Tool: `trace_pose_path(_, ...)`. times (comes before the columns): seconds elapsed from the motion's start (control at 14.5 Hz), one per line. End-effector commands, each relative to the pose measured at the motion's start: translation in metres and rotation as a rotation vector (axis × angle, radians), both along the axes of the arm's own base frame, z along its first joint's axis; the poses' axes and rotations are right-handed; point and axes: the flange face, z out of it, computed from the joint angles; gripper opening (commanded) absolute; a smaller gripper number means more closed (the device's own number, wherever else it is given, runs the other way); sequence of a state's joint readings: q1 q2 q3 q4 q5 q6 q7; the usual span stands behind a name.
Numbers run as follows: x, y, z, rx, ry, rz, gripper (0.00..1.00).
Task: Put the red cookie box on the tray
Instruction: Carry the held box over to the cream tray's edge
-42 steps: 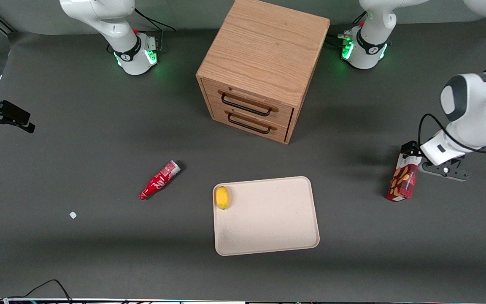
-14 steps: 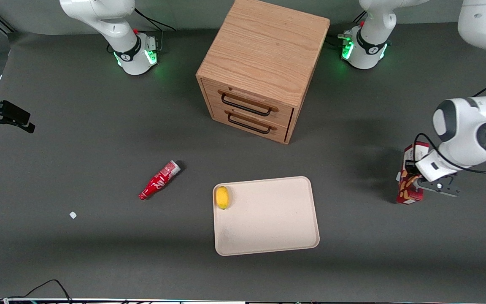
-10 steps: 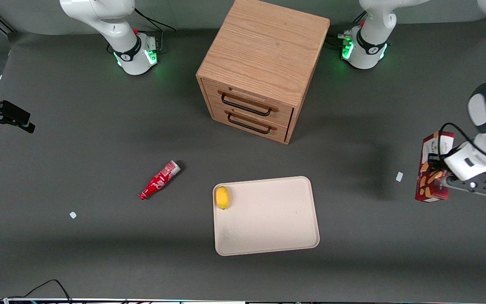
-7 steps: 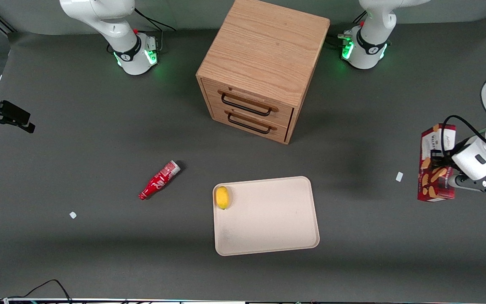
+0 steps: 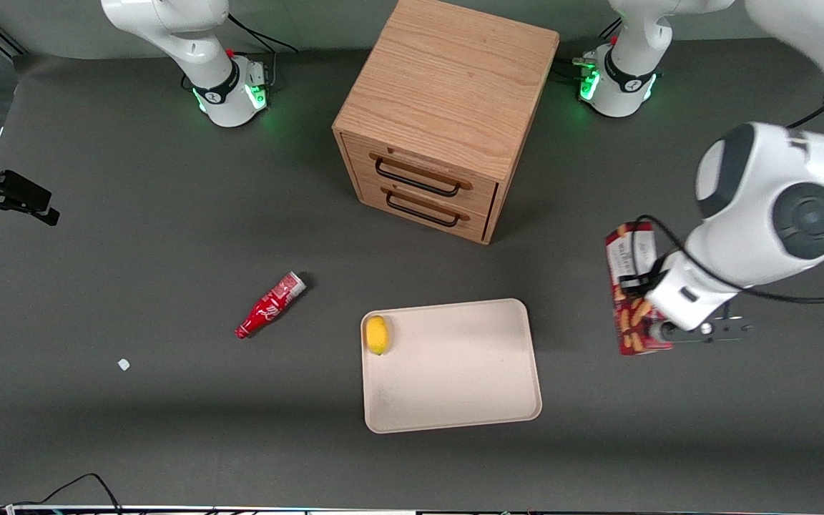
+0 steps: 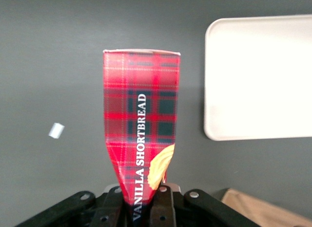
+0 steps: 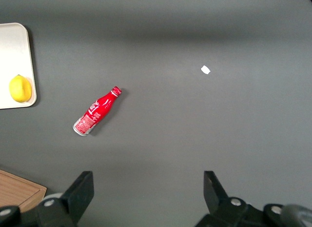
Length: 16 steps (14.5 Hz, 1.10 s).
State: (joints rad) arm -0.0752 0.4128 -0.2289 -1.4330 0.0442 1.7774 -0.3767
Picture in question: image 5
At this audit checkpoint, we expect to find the red cookie box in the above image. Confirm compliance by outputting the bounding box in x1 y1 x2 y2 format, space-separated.
605 221 675 357

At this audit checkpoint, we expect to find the beige rectangular tray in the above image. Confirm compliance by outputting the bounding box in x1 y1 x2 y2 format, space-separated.
360 298 543 434

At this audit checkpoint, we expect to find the yellow lemon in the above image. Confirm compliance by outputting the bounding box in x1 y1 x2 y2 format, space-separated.
365 315 390 355

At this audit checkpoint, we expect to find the wooden drawer cabinet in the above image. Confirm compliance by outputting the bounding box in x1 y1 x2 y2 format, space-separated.
332 0 561 245

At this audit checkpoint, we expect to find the red soda bottle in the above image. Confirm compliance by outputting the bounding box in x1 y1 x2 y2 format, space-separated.
235 272 308 340

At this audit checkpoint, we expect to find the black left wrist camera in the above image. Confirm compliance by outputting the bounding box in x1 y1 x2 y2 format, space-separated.
698 316 754 345

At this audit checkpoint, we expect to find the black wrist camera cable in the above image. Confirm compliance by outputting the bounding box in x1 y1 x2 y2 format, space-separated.
619 215 824 305

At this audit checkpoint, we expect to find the wooden drawer with black handle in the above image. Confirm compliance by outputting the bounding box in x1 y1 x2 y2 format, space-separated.
357 178 493 241
343 132 500 216

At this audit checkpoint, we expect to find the black arm base cable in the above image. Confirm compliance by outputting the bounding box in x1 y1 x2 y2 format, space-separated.
226 13 299 55

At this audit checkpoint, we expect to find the black floor cable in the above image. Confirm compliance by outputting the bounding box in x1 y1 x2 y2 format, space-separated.
0 473 123 513

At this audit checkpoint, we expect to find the black camera clamp mount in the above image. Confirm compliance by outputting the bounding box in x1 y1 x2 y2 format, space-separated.
0 147 61 228

